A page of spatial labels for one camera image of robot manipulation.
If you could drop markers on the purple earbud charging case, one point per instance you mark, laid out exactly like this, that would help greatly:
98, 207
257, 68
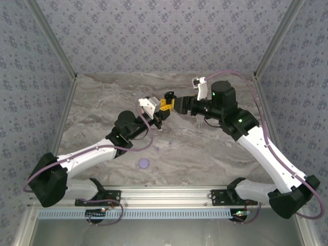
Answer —
143, 163

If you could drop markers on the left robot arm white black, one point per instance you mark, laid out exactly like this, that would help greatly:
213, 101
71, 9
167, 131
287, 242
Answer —
84, 159

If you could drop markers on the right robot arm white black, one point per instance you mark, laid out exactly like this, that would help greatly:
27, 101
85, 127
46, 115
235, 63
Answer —
261, 159

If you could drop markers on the small circuit board with LED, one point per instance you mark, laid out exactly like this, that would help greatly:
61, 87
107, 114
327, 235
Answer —
96, 212
241, 213

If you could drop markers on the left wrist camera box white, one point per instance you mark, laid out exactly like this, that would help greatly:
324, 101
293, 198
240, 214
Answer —
151, 106

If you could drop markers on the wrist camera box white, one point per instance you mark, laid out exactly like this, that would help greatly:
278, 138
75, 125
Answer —
151, 106
202, 89

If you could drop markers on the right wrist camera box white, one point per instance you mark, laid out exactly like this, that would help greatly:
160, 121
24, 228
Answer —
202, 89

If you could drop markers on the aluminium table side rail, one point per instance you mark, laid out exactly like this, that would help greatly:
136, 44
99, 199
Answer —
264, 98
67, 102

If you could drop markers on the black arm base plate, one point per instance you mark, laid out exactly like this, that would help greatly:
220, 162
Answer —
118, 201
217, 198

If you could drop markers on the aluminium mounting rail beam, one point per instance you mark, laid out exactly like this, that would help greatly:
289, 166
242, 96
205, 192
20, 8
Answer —
166, 196

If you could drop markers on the aluminium frame post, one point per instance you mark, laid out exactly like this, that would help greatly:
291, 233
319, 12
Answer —
54, 38
276, 38

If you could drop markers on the aluminium frame leg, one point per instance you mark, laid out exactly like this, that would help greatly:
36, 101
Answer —
307, 232
23, 230

